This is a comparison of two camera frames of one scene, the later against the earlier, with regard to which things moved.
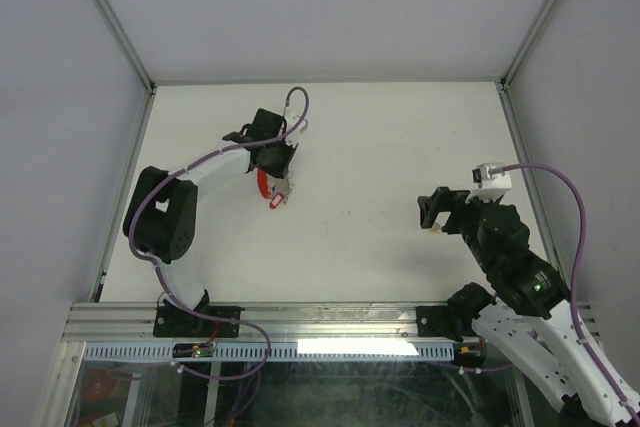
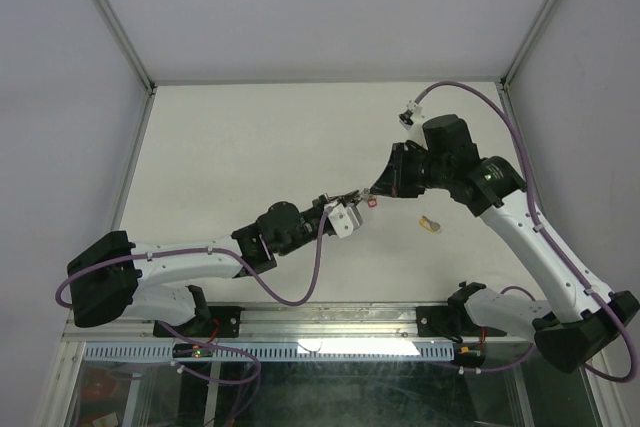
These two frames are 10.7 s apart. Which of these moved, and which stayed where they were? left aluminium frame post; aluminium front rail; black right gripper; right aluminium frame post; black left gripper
Moved: black right gripper; black left gripper
Stayed: left aluminium frame post; aluminium front rail; right aluminium frame post
